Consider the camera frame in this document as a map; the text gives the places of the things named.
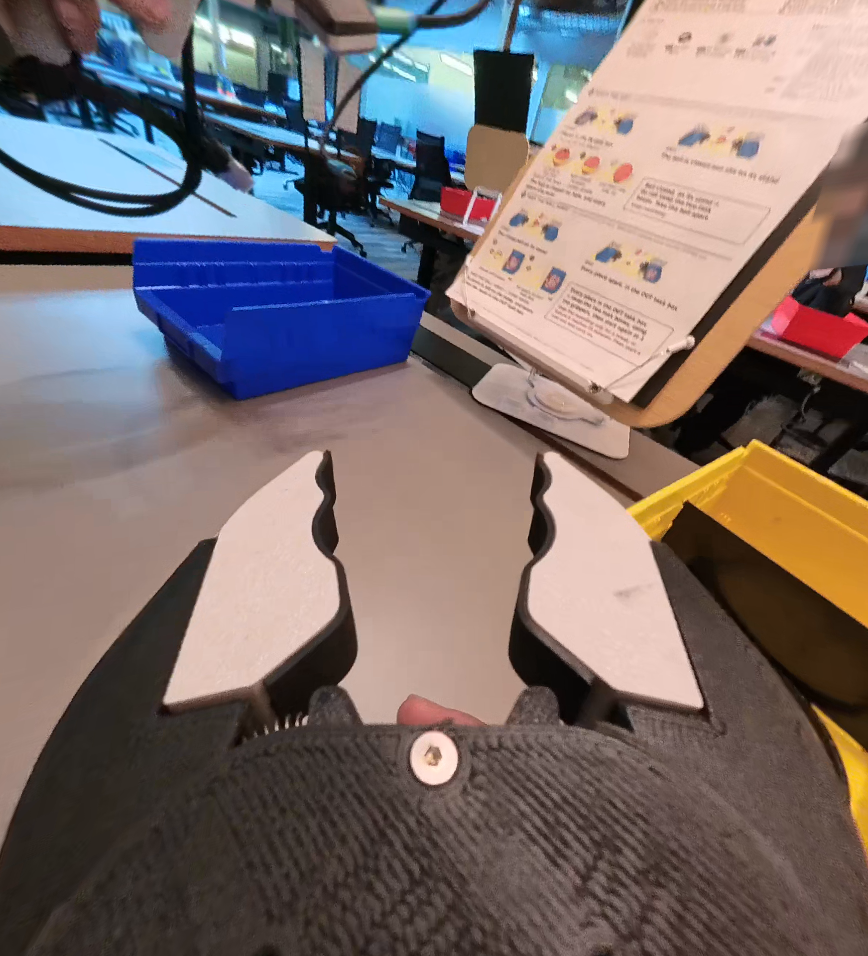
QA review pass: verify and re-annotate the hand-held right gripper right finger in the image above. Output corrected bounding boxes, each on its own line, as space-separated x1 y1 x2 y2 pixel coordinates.
509 450 705 729

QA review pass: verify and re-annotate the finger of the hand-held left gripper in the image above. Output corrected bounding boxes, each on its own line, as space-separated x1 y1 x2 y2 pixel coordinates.
292 0 379 55

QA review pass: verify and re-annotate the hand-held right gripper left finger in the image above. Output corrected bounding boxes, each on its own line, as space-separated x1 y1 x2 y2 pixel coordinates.
162 450 359 736

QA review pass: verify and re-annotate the black braided cable blue plug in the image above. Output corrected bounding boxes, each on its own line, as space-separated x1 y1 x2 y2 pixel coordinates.
0 0 495 219

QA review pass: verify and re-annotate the yellow plastic bin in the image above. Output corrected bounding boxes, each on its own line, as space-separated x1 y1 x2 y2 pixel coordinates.
628 439 868 956

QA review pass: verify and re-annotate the grey desk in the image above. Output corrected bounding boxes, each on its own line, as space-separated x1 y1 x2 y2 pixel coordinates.
0 263 704 956

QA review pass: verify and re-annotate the person's left hand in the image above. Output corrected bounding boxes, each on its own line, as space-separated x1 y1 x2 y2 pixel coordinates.
56 0 199 53

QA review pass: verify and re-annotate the person's right hand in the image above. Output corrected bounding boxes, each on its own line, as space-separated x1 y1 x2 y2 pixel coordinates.
396 693 486 729

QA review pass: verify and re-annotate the white table with brown edge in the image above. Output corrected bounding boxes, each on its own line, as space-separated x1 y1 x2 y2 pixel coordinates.
0 112 338 255

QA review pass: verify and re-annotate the black bin divider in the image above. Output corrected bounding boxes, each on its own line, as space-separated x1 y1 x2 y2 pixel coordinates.
661 502 868 759

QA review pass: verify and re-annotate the black office chair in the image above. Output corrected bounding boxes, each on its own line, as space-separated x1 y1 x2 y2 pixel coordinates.
411 130 453 203

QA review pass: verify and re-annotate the black upright panel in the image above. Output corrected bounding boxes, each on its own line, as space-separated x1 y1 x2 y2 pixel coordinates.
473 49 535 135

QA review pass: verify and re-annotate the tan cardboard panel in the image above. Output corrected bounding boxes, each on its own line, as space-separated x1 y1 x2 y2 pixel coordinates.
467 123 530 197

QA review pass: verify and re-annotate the small red bin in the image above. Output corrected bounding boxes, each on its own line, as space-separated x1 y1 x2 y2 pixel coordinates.
440 187 505 225

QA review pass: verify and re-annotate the white document stand base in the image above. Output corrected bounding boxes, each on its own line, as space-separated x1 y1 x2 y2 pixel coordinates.
473 363 631 460

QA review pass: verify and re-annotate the blue plastic bin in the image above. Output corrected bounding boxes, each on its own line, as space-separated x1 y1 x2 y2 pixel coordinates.
132 238 431 400

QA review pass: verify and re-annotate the wooden document stand board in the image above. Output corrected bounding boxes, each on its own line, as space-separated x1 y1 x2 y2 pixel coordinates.
450 75 868 430

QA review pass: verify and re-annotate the large red bin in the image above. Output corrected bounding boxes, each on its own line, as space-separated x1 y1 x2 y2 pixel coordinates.
768 295 868 361

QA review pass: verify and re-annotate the printed instruction sheet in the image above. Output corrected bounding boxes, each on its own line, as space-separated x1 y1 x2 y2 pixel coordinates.
449 0 868 404

